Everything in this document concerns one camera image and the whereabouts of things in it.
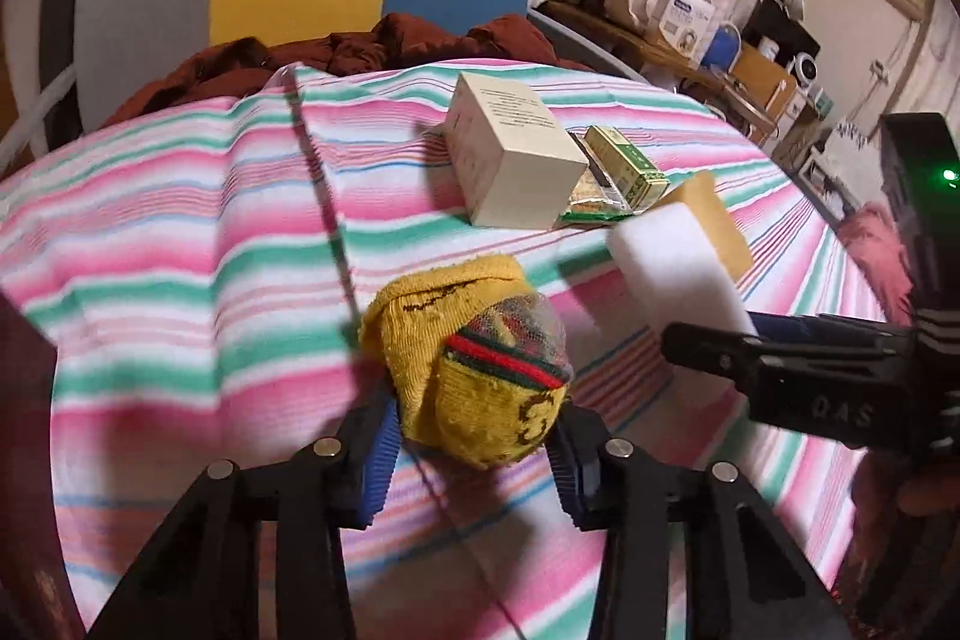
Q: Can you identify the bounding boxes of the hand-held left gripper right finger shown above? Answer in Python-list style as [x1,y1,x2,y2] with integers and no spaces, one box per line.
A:
[544,404,856,640]

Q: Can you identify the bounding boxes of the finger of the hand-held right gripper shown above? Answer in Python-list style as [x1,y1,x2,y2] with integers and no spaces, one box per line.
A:
[660,323,767,390]
[750,310,914,347]

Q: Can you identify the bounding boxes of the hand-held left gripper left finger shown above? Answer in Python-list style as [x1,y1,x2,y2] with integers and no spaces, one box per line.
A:
[86,389,402,640]

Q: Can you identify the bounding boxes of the white sponge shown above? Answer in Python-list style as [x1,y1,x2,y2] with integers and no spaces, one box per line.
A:
[606,201,760,341]

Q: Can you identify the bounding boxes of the yellow sock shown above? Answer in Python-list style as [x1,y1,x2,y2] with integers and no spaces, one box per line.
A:
[358,255,572,470]

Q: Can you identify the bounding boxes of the storage box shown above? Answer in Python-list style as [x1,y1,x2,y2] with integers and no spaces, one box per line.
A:
[0,295,85,640]

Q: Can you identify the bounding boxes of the person's right hand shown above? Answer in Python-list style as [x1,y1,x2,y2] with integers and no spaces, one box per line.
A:
[896,460,960,518]

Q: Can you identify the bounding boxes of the tan sponge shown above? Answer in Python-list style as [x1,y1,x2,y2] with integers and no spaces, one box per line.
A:
[656,170,753,281]

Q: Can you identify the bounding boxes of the small green box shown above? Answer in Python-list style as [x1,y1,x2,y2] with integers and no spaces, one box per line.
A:
[583,125,671,214]

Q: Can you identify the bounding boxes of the beige cardboard box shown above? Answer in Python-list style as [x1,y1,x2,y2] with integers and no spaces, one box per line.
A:
[444,72,590,230]

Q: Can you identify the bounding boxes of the blue container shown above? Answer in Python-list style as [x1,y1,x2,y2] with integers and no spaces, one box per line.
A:
[701,26,743,73]

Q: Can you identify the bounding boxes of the black device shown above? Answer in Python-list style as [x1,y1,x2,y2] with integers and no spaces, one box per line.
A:
[742,0,820,67]

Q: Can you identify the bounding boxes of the wooden desk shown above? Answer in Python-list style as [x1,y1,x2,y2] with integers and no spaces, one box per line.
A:
[536,0,796,142]

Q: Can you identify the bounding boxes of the white blue printed box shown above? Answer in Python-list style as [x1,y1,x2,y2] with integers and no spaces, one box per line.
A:
[651,0,717,58]

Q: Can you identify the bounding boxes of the dark red quilt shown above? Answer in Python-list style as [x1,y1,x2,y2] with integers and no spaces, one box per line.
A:
[112,12,593,124]

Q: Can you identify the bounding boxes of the white bed frame rail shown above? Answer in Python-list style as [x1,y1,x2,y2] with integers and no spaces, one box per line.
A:
[0,66,80,161]

